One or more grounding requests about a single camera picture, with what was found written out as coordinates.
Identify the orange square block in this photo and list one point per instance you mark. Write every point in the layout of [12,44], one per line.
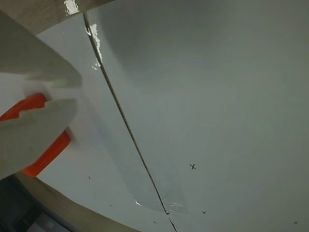
[51,151]

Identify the clear tape strip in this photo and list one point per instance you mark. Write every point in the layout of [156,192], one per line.
[149,188]
[96,43]

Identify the white paper sheet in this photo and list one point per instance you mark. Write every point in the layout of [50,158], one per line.
[205,96]
[96,145]

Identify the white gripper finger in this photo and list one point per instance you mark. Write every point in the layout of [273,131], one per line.
[31,135]
[29,55]

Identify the dark grey equipment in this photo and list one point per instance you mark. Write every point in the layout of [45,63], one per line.
[17,210]

